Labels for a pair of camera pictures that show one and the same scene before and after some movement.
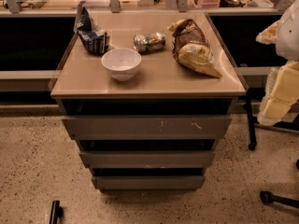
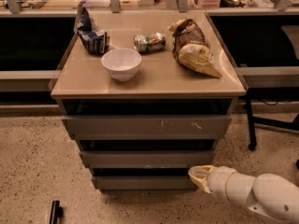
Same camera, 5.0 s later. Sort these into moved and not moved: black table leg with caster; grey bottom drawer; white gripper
Moved: white gripper
Not moved: grey bottom drawer; black table leg with caster
